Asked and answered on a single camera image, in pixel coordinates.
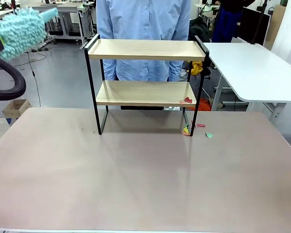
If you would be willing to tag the teal microfibre duster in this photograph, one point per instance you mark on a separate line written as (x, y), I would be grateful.
(19, 31)

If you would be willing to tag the person left forearm blue sleeve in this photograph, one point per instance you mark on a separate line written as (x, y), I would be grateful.
(175, 71)

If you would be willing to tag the person right forearm blue sleeve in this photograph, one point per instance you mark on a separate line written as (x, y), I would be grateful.
(110, 70)

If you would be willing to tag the two-tier wood metal shelf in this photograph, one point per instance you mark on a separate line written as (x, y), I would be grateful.
(145, 49)

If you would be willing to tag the open cardboard box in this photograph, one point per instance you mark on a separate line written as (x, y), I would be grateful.
(15, 108)

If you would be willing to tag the person torso light blue shirt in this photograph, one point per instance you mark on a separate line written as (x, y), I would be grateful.
(143, 19)

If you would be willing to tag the red paper scrap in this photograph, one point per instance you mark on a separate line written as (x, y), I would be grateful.
(188, 100)

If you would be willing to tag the yellow garment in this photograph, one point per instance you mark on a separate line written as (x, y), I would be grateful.
(197, 68)

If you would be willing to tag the black jacket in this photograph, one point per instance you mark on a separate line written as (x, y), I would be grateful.
(198, 29)

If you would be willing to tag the black office chair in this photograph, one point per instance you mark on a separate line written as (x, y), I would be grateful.
(206, 72)

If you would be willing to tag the small pink paper scrap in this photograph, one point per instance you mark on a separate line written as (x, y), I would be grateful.
(193, 125)

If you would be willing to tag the orange bag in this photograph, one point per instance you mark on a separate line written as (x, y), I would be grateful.
(205, 104)

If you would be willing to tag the person in blue clothes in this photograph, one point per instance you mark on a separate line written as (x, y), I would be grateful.
(224, 24)

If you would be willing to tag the black panel screen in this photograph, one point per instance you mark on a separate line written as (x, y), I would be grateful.
(249, 26)

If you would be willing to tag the white table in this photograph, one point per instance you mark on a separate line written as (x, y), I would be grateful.
(252, 68)

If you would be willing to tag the brown cardboard panel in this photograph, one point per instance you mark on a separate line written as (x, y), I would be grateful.
(276, 24)

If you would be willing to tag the grey frame work desk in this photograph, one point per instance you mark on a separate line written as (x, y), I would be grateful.
(70, 7)

